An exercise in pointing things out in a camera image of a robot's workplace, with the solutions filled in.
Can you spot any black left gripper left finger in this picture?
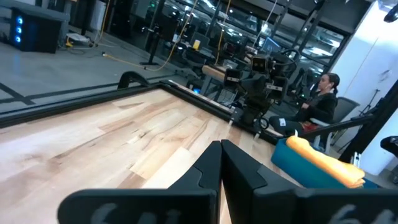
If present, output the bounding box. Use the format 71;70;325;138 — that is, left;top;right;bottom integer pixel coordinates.
57;140;223;224

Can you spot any person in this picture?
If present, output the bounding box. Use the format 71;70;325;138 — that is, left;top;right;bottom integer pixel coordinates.
269;72;341;138

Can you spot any grey office chair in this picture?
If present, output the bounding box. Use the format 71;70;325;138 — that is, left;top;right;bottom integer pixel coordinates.
309;96;361;153

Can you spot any yellow cable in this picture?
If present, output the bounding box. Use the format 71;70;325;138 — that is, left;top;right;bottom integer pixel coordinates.
102;0;200;72

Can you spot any dark blue plastic tray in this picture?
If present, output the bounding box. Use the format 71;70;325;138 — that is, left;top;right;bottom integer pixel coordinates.
271;138;380;189

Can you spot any black computer tower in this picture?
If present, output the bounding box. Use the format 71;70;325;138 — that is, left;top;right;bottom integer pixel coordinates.
8;7;71;54

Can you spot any black cable loop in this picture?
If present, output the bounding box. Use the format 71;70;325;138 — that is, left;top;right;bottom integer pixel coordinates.
117;70;150;90

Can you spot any orange microfiber towel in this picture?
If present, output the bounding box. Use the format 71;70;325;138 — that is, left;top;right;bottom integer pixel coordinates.
285;135;366;189

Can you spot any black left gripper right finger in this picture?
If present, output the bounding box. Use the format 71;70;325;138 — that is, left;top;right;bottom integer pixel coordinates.
220;139;398;224

